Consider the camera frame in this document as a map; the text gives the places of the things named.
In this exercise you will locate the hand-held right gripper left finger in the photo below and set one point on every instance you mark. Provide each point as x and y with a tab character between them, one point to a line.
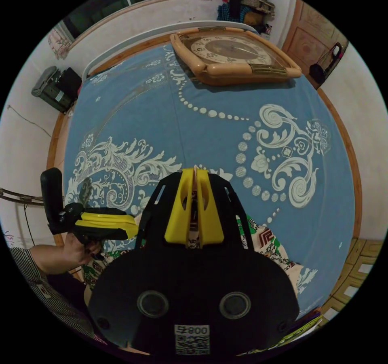
178	209

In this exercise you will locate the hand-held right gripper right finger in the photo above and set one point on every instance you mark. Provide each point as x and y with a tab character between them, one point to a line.
210	212

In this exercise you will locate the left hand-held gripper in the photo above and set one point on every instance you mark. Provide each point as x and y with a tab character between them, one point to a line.
100	235

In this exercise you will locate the pink green red patterned shirt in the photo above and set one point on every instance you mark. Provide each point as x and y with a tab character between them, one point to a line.
268	244

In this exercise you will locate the person's left forearm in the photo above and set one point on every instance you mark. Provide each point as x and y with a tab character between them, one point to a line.
48	259

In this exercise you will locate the person's left hand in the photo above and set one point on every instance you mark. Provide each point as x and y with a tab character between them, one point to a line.
79	250

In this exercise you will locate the bed with blue printed sheet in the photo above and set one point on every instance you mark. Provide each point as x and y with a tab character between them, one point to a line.
212	133

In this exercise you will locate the person's body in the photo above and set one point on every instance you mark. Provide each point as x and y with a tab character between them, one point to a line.
51	297

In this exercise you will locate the grey green metal box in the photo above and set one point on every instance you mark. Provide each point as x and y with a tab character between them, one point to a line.
53	89

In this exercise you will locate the black handbag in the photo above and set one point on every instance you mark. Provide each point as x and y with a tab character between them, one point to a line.
322	66

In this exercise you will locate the carved wooden door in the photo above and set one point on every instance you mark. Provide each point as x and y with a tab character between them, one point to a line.
312	33

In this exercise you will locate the hanging bags cluster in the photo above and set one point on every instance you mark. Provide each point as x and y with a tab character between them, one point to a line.
245	7

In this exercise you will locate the window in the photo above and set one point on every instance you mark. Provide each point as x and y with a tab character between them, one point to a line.
100	7

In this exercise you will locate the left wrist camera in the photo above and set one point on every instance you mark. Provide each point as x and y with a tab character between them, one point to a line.
53	200

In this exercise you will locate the wooden framed wall clock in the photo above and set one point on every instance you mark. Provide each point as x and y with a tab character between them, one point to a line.
236	57

